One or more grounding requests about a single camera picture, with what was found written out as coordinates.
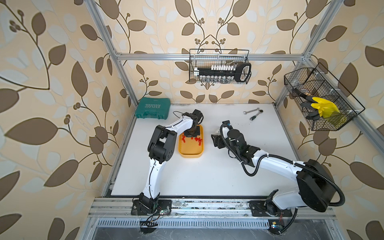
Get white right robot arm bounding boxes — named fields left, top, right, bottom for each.
left=211, top=127, right=337, bottom=216

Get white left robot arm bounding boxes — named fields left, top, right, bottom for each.
left=131, top=110, right=204, bottom=216

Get yellow plastic tray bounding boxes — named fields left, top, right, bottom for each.
left=178, top=125, right=204, bottom=158

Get silver combination wrench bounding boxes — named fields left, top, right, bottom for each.
left=243, top=108, right=261, bottom=115

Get green plastic tool case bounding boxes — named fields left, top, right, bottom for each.
left=135, top=97, right=171, bottom=120

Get black pliers in basket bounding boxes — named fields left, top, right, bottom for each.
left=294, top=88, right=321, bottom=121

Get yellow rubber glove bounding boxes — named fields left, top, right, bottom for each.
left=311, top=97, right=341, bottom=118

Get green handled ratchet wrench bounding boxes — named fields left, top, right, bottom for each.
left=250, top=110, right=264, bottom=121

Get black corrugated cable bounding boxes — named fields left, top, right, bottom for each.
left=219, top=120, right=346, bottom=207

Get black wire basket back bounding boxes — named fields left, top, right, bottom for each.
left=189, top=49, right=252, bottom=85

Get black wire basket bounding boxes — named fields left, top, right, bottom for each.
left=284, top=63, right=366, bottom=131
left=189, top=49, right=252, bottom=85

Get socket set holder rail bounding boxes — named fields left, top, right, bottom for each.
left=193, top=63, right=252, bottom=84

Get black wire basket right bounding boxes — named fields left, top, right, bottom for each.
left=284, top=63, right=366, bottom=131

